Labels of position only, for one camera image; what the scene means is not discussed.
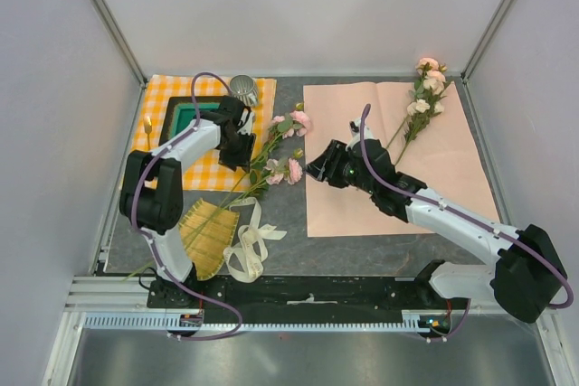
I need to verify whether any left aluminium frame post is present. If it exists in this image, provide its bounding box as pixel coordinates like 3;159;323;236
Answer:
90;0;148;89

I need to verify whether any white cable duct strip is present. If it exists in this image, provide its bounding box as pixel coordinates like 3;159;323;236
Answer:
84;312;450;333

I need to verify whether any black green square plate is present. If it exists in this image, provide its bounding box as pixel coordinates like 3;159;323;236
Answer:
158;96;231;146

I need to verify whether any orange white checkered cloth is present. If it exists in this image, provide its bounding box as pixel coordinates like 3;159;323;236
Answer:
131;74;277;192

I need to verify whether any gold spoon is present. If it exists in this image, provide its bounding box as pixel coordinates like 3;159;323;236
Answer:
143;116;153;150

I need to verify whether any pink rose stem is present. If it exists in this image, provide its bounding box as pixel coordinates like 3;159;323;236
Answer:
137;150;303;284
219;105;312;208

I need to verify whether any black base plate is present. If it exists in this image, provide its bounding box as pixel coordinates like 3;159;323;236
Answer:
147;273;470;325

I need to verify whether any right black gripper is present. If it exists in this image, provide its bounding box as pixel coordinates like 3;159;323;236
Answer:
302;139;376;194

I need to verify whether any pink wrapping paper sheet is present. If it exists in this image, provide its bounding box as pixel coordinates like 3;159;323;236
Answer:
303;82;498;237

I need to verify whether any cream ribbon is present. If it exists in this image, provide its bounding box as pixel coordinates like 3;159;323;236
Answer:
223;197;287;284

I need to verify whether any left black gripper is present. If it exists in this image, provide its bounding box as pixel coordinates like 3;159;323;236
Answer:
219;130;256;174

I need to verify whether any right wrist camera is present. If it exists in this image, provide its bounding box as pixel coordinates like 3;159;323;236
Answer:
349;118;371;138

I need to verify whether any grey striped mug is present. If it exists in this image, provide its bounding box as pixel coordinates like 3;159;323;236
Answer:
229;74;259;108

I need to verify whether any aluminium frame post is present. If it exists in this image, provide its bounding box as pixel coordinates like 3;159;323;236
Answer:
460;0;517;83
90;0;148;89

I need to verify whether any woven bamboo mat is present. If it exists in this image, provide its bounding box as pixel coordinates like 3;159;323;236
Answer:
178;199;239;281

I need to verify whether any cream rose stem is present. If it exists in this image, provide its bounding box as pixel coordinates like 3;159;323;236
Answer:
394;98;444;165

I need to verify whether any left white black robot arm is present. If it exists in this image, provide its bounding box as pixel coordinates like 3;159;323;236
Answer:
119;97;256;307

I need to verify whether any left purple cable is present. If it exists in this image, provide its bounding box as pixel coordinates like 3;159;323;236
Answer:
131;71;245;343

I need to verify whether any peach rose stem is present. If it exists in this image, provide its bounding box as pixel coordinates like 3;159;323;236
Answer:
386;57;451;147

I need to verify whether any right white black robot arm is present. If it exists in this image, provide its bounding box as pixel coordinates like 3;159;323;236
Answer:
306;138;574;324

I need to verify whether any right aluminium frame post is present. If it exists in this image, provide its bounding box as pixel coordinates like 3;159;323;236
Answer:
460;0;517;83

